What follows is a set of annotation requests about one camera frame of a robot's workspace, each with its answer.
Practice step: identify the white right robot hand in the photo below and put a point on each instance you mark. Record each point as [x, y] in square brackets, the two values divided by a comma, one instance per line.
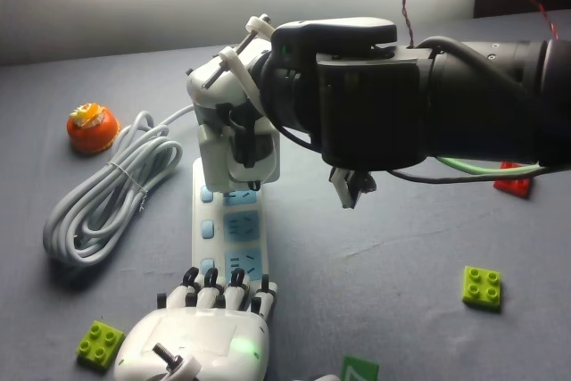
[209, 86]

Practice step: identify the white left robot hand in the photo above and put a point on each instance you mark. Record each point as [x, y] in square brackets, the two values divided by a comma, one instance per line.
[192, 336]

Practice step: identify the white charger adapter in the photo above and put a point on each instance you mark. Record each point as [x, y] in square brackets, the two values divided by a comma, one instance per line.
[270, 162]

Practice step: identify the white power strip blue sockets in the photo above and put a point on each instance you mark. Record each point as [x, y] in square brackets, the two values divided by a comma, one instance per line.
[220, 242]

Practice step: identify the green two-by-two brick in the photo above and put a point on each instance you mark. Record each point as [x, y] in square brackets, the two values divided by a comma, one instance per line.
[99, 347]
[482, 289]

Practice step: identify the orange toy cake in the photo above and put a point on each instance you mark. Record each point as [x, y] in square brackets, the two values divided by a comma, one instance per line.
[91, 133]

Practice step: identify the green number cube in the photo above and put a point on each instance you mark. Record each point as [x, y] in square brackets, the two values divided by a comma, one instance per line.
[359, 372]

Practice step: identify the grey table cloth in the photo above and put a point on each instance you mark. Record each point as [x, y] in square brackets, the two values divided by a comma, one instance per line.
[401, 287]

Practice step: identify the red flat brick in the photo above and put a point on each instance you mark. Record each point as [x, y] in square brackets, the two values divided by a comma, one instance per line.
[515, 187]

